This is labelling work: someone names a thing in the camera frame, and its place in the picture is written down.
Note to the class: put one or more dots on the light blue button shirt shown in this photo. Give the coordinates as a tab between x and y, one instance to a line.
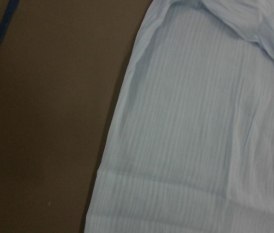
190	148

